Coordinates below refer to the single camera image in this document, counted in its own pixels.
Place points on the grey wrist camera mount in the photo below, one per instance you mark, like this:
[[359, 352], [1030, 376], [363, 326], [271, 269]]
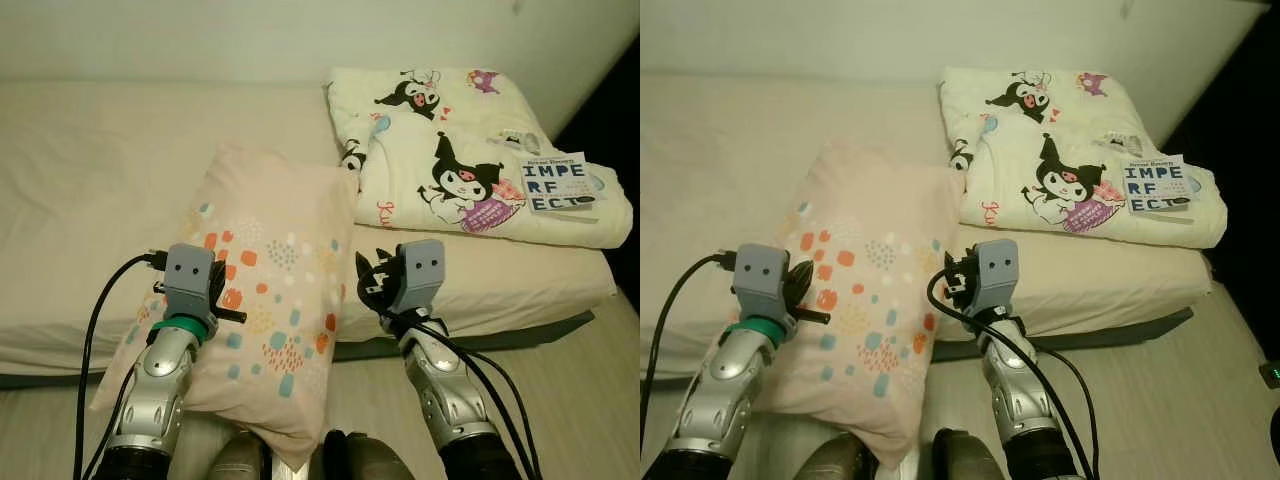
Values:
[[995, 270], [190, 275], [420, 270], [762, 275]]

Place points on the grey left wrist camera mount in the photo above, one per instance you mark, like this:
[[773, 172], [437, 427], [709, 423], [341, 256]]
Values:
[[190, 275], [762, 275]]

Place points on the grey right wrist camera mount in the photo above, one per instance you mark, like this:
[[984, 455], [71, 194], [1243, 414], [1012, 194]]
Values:
[[420, 270], [995, 270]]

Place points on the grey left robot leg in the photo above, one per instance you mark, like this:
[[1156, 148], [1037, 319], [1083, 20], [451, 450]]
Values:
[[238, 462], [840, 462]]

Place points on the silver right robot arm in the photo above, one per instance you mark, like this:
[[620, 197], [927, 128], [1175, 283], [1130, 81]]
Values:
[[440, 380], [1015, 380]]

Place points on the grey robot leg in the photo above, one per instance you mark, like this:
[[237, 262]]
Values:
[[370, 462], [840, 462], [238, 462], [970, 460]]

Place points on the grey right robot leg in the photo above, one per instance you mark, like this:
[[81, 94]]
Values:
[[970, 460], [370, 462]]

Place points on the folded cream cartoon print blanket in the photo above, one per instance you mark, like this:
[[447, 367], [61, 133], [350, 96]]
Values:
[[420, 120], [1020, 120]]

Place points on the pink pillow with coloured spots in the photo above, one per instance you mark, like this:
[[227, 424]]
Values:
[[890, 210], [290, 220]]

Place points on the white book with blue letters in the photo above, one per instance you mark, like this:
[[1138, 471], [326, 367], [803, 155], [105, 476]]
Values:
[[555, 185], [1155, 188]]

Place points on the mattress with cream sheet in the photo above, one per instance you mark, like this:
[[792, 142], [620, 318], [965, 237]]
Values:
[[720, 170], [100, 170]]

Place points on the black device with green light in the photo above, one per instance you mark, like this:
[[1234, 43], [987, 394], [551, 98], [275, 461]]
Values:
[[1272, 376]]

